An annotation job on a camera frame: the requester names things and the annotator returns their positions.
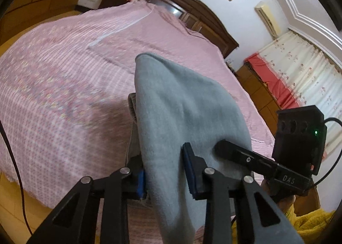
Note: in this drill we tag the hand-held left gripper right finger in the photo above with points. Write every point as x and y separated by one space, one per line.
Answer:
188 169

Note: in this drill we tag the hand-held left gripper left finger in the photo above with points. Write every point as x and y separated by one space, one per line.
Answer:
140 182

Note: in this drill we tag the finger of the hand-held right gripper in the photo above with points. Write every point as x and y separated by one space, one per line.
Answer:
245 157

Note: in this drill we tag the grey fleece pants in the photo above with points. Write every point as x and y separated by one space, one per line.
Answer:
181 113

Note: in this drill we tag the person's right forearm yellow sleeve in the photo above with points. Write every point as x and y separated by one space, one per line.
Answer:
312 222

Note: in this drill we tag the person's right hand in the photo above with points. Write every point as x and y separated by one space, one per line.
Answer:
287 202

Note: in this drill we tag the low wooden cabinet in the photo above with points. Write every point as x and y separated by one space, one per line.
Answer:
256 91

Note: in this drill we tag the floral curtain with red band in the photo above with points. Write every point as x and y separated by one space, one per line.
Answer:
302 73

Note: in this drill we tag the pink floral bedspread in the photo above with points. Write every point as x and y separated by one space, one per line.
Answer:
66 73

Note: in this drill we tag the dark wooden headboard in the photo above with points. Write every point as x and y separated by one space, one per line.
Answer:
197 8

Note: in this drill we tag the wall air conditioner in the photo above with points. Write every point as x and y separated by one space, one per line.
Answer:
267 18

